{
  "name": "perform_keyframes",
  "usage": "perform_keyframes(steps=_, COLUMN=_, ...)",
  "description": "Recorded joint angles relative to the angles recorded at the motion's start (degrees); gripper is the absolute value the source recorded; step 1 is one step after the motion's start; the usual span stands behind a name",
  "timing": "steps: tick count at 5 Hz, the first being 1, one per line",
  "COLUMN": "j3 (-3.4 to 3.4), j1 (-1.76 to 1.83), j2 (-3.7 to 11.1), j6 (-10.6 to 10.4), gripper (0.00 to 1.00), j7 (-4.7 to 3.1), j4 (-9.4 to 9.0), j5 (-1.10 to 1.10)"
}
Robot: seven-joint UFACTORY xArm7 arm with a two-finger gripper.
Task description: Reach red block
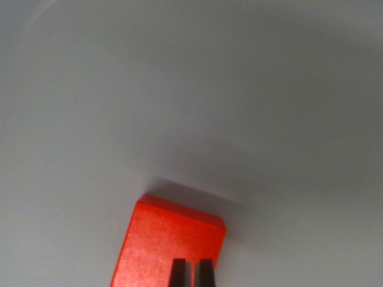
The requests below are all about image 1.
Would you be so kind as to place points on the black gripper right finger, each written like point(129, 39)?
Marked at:
point(207, 273)

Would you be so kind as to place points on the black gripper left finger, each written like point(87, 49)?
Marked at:
point(178, 273)

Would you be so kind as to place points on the red cube block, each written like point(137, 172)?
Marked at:
point(155, 239)

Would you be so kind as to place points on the white plastic bin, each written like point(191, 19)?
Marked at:
point(191, 89)

